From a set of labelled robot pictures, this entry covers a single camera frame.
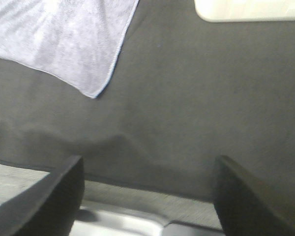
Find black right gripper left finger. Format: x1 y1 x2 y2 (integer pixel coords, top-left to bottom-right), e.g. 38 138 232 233
0 156 85 236

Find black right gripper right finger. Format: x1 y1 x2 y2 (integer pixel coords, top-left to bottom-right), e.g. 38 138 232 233
212 156 295 236

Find blue-grey microfibre towel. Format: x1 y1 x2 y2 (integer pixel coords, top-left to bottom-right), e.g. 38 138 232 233
0 0 138 98

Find black table cloth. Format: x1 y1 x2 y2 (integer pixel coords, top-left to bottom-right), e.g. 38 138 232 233
0 0 295 201

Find white lidded storage basket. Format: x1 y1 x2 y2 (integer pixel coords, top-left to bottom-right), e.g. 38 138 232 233
194 0 295 22

